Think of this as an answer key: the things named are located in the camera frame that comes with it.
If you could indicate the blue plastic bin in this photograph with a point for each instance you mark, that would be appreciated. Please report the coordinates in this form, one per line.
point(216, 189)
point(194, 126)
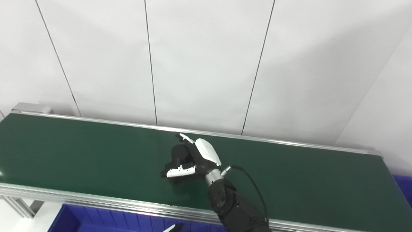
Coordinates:
point(404, 190)
point(96, 222)

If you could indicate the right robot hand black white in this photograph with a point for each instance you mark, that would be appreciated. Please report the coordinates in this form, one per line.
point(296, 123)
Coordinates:
point(206, 153)

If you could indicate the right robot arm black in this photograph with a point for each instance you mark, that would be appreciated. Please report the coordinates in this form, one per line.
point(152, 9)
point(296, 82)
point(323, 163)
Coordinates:
point(235, 209)

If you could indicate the black cylinder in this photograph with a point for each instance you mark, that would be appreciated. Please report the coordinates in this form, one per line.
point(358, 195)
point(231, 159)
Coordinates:
point(180, 156)

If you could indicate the aluminium conveyor leg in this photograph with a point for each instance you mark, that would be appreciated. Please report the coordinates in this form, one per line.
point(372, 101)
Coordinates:
point(19, 206)

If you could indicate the grey conveyor end housing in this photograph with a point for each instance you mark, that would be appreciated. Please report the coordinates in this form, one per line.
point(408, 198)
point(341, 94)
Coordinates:
point(30, 108)

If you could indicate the green conveyor belt aluminium frame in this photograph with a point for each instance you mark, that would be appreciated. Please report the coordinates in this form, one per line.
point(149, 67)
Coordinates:
point(80, 154)

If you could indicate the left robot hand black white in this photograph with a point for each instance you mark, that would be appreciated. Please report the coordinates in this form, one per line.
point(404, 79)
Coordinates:
point(175, 227)

